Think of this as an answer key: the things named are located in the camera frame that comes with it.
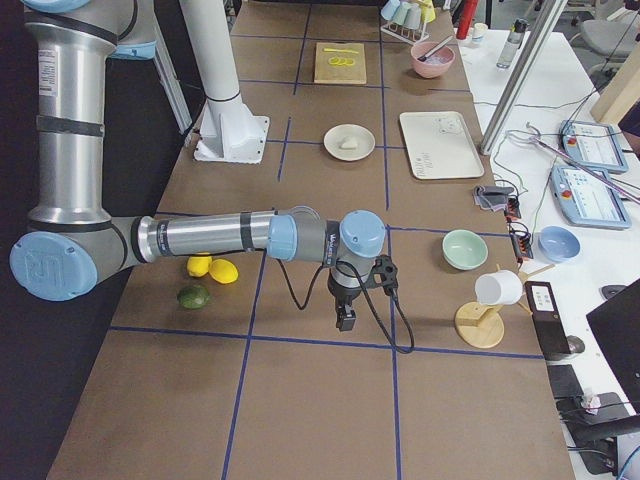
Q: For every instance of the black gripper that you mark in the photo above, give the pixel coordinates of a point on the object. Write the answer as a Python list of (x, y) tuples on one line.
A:
[(341, 296)]

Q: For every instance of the white steamed bun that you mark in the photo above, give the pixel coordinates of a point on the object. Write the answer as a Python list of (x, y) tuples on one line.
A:
[(349, 143)]

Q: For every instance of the cream round plate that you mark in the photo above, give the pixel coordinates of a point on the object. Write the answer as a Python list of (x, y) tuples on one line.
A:
[(334, 135)]

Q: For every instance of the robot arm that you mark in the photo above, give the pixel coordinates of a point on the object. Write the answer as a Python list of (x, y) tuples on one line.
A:
[(73, 243)]

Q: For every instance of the cream bear tray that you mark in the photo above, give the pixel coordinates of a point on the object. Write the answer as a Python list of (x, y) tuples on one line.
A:
[(439, 146)]

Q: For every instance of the yellow lemon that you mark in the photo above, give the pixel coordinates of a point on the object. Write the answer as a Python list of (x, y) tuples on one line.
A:
[(197, 266), (223, 271)]

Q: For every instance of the green bowl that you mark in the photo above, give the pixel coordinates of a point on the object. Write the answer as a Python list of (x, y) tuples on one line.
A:
[(464, 249)]

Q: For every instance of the wooden mug stand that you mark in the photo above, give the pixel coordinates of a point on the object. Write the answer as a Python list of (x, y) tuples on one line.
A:
[(481, 325)]

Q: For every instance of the green lime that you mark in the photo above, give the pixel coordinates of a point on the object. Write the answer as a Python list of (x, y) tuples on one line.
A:
[(193, 297)]

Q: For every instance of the white mug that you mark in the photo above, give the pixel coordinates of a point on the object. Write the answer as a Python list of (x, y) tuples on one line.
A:
[(502, 287)]

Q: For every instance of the grey folded cloth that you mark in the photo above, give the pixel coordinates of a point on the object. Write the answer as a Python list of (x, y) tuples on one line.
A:
[(492, 198)]

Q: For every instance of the black power strip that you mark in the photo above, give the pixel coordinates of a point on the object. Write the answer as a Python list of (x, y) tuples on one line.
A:
[(520, 235)]

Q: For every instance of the black remote box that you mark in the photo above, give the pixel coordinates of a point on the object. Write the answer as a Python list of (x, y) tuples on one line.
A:
[(546, 319)]

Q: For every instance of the blue bowl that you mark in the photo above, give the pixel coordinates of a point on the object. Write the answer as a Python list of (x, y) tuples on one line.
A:
[(558, 244)]

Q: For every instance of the bamboo cutting board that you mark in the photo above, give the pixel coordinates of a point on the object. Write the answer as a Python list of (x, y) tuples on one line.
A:
[(343, 75)]

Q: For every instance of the computer mouse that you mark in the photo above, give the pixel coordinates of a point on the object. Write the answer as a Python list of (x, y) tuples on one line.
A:
[(609, 291)]

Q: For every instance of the near teach pendant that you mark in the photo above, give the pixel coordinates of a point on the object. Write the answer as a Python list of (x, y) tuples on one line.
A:
[(587, 202)]

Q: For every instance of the teach pendant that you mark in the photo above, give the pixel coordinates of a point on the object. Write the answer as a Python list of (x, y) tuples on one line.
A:
[(594, 145), (587, 202)]

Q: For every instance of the yellow plastic knife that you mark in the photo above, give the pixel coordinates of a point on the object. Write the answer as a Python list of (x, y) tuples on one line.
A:
[(340, 50)]

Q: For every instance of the steel black-tipped muddler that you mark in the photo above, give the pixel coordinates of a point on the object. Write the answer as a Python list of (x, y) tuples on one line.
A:
[(435, 49)]

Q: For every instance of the pink ice bowl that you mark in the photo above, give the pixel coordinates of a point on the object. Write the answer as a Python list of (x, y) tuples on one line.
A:
[(436, 64)]

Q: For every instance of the far teach pendant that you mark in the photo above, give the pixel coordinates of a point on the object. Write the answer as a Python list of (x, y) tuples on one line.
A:
[(594, 145)]

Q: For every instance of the mint green cup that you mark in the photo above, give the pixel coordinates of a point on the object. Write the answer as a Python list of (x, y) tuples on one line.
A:
[(401, 12)]

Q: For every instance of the paper cup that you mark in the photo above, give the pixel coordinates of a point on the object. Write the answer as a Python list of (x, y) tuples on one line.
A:
[(478, 33)]

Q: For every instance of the yellow cup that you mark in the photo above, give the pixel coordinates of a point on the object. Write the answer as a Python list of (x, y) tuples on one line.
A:
[(428, 13)]

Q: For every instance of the clear water bottle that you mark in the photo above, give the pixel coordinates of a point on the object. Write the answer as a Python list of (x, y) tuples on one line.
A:
[(513, 43)]

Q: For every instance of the white support column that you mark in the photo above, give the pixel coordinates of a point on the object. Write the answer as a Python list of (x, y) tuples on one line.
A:
[(209, 36)]

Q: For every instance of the red bottle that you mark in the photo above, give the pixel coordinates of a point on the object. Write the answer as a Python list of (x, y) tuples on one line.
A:
[(466, 16)]

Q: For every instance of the white column base plate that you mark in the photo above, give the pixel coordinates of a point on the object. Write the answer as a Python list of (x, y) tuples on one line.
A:
[(219, 145)]

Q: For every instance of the wire cup rack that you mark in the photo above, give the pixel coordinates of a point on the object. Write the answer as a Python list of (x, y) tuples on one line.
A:
[(404, 33)]

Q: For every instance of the aluminium frame post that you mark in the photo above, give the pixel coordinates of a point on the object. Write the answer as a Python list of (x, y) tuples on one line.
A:
[(543, 27)]

